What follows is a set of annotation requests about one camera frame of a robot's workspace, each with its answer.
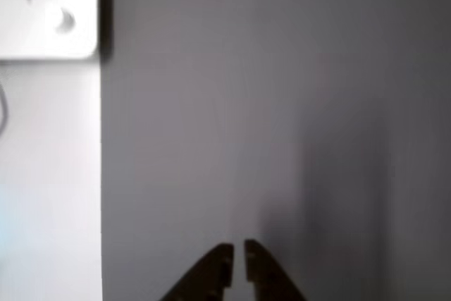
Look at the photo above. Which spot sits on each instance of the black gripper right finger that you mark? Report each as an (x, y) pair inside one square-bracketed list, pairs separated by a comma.
[(271, 280)]

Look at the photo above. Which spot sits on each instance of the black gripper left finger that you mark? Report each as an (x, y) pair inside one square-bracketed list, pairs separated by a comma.
[(204, 280)]

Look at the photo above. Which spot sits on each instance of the grey table mat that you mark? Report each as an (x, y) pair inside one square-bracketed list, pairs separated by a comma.
[(264, 121)]

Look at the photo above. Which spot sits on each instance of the flat white device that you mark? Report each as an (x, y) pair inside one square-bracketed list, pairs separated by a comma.
[(42, 5)]

